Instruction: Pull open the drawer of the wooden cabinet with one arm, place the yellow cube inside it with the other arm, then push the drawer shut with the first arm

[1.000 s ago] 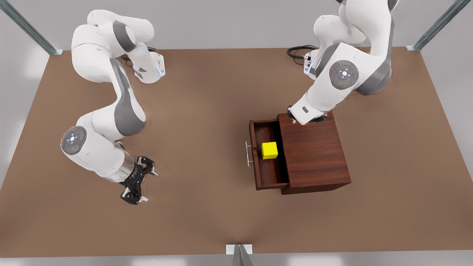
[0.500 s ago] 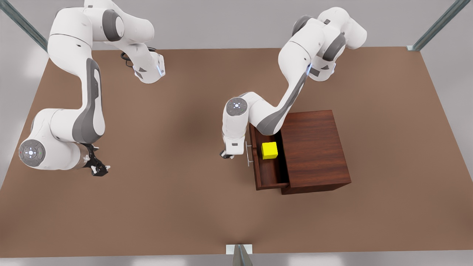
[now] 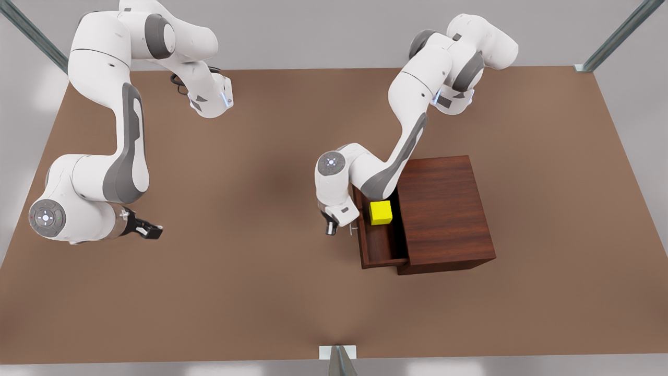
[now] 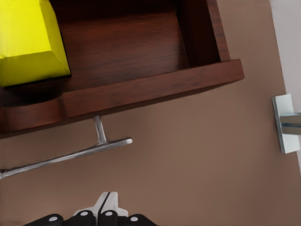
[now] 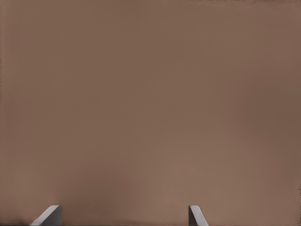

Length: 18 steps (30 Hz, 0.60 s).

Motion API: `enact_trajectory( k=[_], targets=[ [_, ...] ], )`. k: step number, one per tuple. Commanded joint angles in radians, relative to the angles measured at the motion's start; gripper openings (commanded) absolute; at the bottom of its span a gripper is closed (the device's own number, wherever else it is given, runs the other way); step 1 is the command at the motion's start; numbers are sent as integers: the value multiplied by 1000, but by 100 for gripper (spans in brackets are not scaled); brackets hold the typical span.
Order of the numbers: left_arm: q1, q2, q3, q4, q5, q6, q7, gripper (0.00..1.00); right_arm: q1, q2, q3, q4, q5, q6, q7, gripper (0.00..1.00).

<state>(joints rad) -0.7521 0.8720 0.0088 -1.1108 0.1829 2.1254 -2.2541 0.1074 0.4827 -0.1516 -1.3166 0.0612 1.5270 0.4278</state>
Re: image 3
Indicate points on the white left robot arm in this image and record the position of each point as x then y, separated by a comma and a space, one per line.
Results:
412, 89

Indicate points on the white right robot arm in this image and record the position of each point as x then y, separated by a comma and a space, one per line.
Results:
128, 156

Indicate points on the dark wooden drawer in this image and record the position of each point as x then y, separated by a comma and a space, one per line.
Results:
378, 243

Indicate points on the yellow cube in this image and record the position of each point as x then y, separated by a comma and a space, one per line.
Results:
381, 212

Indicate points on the dark wooden cabinet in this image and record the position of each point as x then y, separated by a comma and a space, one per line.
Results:
443, 209

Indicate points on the silver frame post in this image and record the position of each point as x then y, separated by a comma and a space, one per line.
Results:
36, 36
621, 34
340, 360

